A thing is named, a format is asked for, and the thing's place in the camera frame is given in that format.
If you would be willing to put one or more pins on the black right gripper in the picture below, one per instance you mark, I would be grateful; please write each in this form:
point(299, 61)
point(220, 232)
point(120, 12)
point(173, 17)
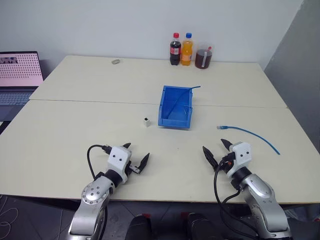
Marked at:
point(225, 161)

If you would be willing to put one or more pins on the open laptop computer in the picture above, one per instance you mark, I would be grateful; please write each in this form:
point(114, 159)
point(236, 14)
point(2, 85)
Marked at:
point(17, 72)

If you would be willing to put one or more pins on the dark rounded shape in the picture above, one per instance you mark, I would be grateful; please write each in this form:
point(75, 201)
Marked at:
point(138, 227)
point(200, 226)

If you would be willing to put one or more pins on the blue plastic storage bin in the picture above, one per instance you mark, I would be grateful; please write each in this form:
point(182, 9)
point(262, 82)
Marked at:
point(175, 121)

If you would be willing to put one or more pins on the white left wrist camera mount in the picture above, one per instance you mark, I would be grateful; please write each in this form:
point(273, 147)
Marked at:
point(119, 160)

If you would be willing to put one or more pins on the cola bottle red cap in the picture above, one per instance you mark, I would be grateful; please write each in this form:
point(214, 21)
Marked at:
point(175, 51)

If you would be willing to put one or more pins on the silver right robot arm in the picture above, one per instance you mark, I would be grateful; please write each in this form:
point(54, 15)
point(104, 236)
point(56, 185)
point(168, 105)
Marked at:
point(262, 197)

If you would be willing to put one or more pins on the clear jar with dark liquid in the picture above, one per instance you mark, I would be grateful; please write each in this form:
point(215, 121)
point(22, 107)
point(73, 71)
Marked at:
point(203, 58)

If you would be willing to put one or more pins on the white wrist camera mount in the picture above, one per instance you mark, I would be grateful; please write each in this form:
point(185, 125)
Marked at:
point(119, 160)
point(241, 156)

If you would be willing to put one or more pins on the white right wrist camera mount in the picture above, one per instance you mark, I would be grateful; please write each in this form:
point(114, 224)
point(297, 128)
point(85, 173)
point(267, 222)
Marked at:
point(241, 156)

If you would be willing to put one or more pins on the small white adapter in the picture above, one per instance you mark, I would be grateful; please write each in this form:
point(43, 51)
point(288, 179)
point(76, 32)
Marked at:
point(147, 122)

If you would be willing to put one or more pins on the orange soda bottle blue cap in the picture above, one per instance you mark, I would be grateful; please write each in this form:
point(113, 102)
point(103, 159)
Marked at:
point(187, 52)

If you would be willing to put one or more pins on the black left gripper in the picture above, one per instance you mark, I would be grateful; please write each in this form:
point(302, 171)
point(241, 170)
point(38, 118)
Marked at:
point(135, 170)

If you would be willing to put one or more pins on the small grey clear object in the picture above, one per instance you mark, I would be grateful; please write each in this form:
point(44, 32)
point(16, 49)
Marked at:
point(115, 61)

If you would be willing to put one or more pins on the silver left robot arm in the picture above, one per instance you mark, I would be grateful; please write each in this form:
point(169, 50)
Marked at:
point(92, 197)

